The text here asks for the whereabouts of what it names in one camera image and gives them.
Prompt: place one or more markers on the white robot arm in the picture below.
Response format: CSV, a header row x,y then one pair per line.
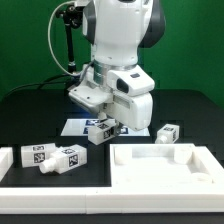
x,y
117,29

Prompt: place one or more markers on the black camera stand pole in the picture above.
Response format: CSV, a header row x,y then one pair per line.
x,y
72,18

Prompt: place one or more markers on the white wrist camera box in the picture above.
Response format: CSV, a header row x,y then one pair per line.
x,y
132,82

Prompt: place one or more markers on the white L-shaped obstacle fence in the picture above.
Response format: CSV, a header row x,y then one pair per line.
x,y
113,199

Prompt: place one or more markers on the white sheet with tags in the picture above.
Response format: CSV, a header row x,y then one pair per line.
x,y
79,127

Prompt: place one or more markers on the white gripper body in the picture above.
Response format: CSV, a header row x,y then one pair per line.
x,y
132,111

